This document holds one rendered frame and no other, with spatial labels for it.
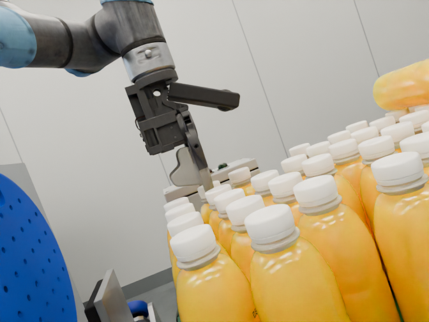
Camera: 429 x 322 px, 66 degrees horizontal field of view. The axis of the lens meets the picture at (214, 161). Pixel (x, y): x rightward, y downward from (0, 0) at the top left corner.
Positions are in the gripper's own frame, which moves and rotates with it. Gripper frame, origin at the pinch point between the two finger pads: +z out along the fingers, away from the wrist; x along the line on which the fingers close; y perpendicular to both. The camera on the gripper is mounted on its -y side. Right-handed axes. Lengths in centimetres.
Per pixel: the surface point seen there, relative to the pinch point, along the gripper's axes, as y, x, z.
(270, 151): -99, -252, 26
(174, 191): 5.3, -11.0, -0.4
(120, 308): 16.9, 12.6, 7.8
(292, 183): -6.4, 20.0, -0.4
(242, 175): -6.4, -1.5, 0.0
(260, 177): -5.3, 12.4, -0.9
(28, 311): 25.1, 15.5, 2.8
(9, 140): 120, -269, -65
